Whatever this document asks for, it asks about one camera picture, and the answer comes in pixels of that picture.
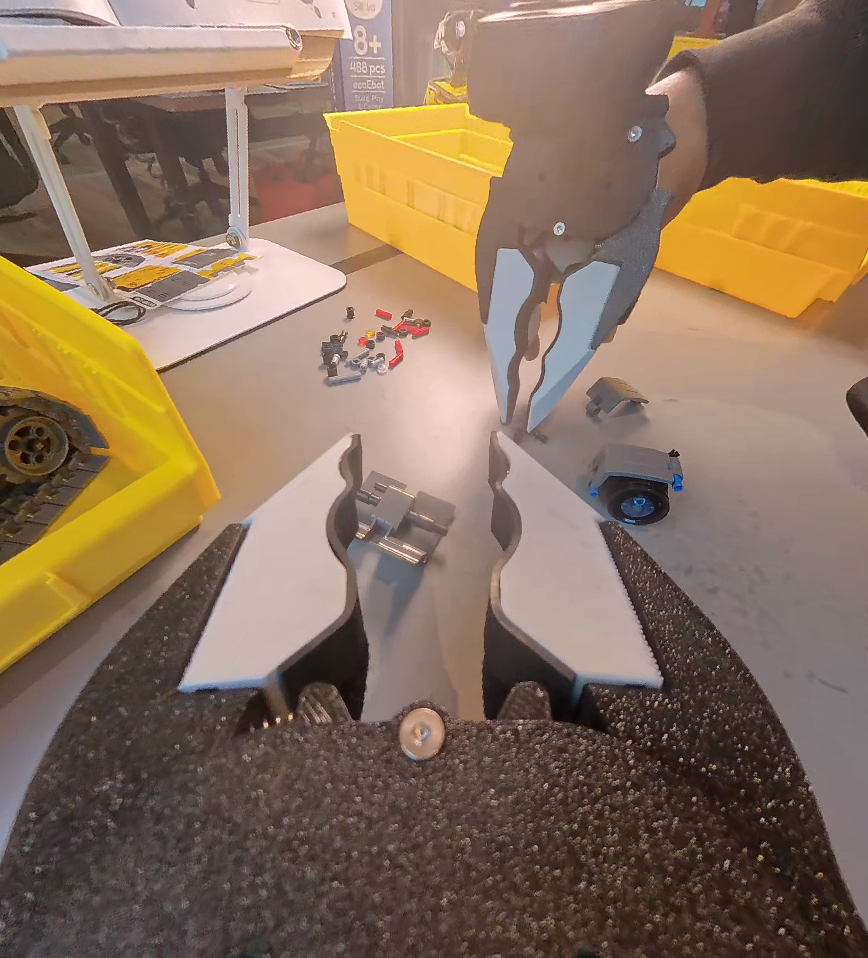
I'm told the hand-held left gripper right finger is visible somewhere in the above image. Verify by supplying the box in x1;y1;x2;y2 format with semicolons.
481;430;664;723

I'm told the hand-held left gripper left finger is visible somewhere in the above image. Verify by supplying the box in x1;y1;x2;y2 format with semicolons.
178;433;371;723

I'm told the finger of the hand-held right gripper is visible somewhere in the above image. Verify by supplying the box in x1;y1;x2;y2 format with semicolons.
482;247;547;428
525;260;622;435

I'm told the grey toy bracket piece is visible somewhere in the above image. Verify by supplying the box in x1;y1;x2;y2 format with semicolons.
594;442;683;486
585;376;650;419

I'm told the black toy wheel assembly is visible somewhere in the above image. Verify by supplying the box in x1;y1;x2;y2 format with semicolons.
589;449;685;525

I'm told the grey desk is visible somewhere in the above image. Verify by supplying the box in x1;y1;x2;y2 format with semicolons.
0;202;868;958

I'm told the person's right hand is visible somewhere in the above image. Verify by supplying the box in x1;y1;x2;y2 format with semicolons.
645;69;709;223

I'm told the pile of small toy parts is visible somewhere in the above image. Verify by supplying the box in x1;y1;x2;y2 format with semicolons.
320;303;433;388

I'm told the grey toy panel assembly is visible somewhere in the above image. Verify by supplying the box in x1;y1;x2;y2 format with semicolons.
353;472;457;567

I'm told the blue toy kit box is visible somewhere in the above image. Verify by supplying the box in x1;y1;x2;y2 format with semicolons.
332;0;480;113

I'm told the white book stand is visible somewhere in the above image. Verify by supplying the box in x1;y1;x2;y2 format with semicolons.
0;18;348;373

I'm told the yellow toy tracked vehicle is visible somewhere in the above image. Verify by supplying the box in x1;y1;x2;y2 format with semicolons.
0;382;111;592

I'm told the yellow printed leaflet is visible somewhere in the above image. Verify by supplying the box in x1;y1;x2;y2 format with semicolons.
29;239;261;309

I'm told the open instruction booklet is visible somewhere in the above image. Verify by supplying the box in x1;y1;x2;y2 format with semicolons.
0;0;352;38

